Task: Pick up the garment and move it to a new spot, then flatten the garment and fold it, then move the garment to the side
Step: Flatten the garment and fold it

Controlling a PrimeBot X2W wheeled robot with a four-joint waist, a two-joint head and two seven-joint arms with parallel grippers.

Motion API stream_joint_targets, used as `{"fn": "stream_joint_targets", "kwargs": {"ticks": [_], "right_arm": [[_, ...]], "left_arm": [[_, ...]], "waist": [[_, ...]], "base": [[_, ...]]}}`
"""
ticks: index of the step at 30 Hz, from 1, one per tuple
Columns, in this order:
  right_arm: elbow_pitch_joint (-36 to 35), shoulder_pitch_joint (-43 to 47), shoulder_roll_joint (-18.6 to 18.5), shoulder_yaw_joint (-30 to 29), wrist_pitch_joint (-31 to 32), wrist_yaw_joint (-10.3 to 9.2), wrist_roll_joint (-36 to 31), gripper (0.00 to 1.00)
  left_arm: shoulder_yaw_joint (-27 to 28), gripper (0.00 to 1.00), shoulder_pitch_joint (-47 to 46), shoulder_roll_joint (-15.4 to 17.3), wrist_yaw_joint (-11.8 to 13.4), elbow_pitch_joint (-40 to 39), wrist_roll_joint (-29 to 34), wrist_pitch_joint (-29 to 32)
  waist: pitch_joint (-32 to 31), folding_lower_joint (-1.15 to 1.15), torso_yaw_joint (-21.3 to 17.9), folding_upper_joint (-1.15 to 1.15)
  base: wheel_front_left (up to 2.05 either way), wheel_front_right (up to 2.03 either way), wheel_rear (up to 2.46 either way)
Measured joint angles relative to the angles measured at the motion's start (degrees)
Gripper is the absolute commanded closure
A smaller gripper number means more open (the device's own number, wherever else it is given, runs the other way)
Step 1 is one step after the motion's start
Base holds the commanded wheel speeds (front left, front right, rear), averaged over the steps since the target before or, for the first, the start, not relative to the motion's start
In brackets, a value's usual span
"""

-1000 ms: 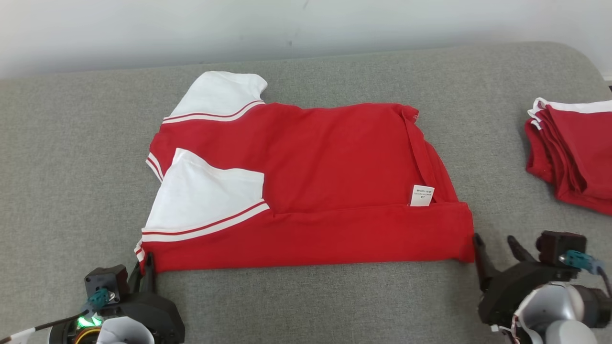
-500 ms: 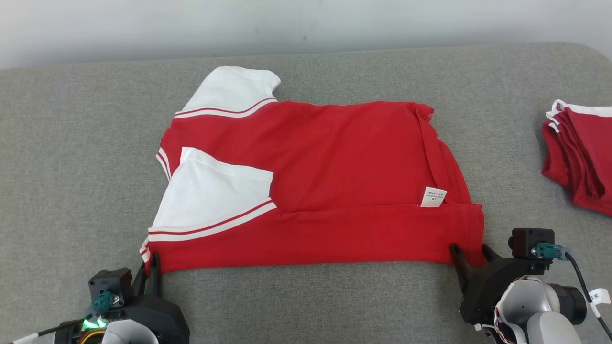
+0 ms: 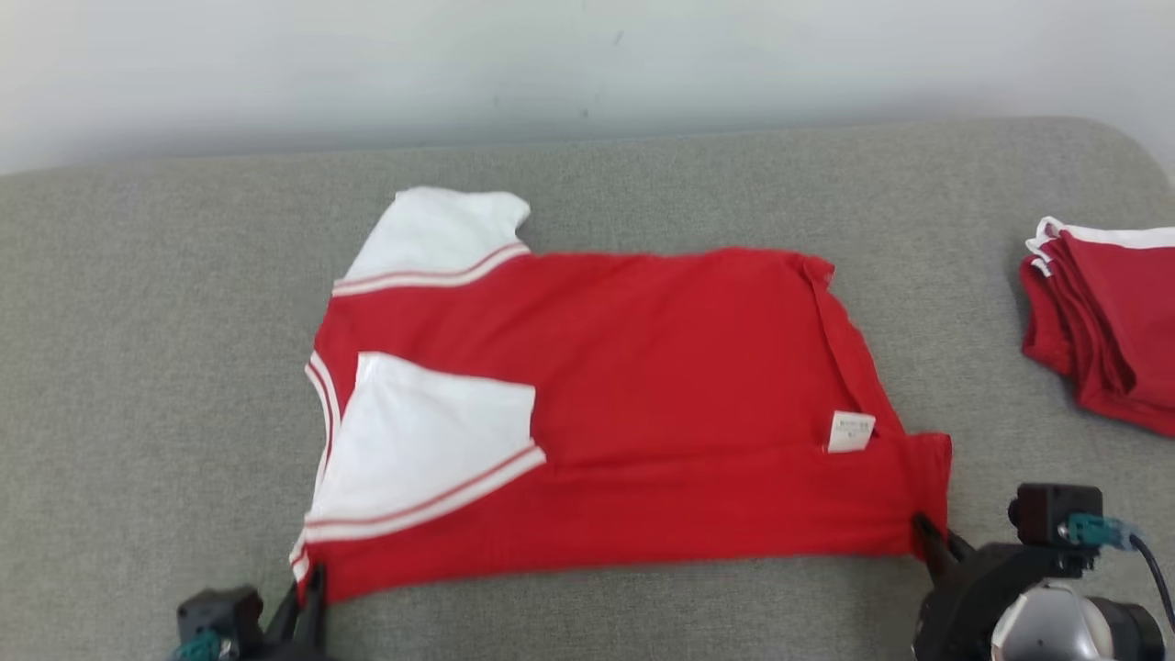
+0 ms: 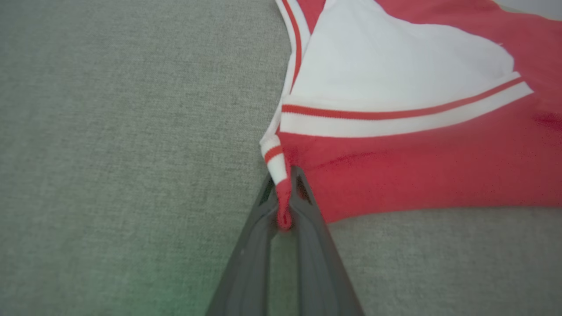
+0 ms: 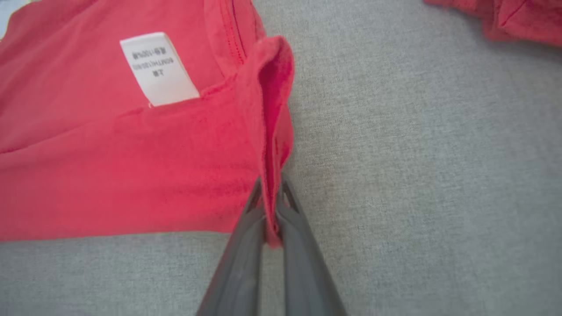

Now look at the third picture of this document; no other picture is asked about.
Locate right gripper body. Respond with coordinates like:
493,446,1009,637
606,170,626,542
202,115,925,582
912,543,1095,661

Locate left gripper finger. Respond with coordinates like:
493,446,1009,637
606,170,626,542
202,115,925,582
302,564,329,644
265,582,302,641

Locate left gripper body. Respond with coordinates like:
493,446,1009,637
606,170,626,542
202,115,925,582
239,633,332,661

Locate red shorts with white trim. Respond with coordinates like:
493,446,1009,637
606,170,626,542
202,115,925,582
1020,216,1175,438

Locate red white numbered jersey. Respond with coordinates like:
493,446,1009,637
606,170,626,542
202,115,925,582
288,185,954,608

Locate teal right camera connector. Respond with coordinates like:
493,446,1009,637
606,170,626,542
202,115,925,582
1064,513,1129,553

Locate black right camera cable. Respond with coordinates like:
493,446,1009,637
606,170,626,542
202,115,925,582
1124,532,1175,636

